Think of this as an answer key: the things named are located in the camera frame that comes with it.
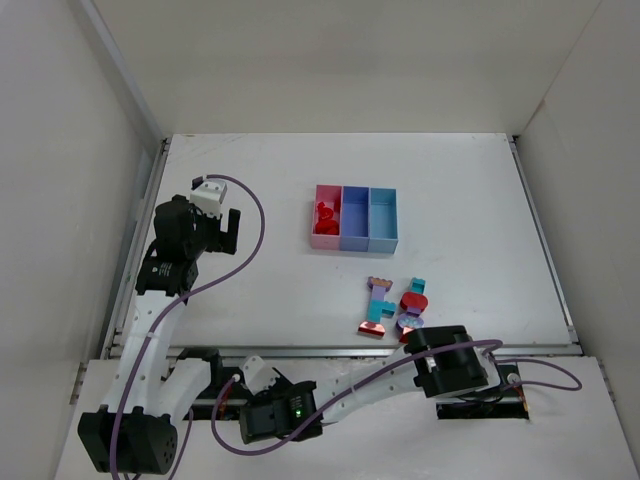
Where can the aluminium frame rail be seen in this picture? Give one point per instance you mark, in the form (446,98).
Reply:
(144,191)

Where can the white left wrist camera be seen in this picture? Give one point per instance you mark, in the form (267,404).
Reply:
(207,194)

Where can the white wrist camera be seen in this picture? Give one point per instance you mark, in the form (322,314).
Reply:
(257,375)
(207,194)

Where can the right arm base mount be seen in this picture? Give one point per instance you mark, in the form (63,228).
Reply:
(494,403)

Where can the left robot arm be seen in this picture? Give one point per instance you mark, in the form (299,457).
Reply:
(134,429)

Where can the light blue bin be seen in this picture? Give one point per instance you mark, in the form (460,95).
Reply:
(383,222)

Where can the pink bin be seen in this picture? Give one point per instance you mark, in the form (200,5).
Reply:
(326,193)

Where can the purple teal red lego column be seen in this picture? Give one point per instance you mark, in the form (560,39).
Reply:
(378,308)

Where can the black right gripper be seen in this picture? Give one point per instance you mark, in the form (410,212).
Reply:
(417,338)

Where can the dark blue bin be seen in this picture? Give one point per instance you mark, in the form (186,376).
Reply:
(355,219)

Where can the teal red purple lego stack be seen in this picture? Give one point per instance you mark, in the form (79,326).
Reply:
(412,305)

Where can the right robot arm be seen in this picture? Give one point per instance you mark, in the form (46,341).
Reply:
(441,362)

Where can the red legos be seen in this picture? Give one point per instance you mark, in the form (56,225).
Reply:
(327,219)

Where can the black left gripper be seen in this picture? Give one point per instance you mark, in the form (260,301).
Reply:
(220,236)

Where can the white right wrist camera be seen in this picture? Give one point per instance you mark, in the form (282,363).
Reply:
(257,375)

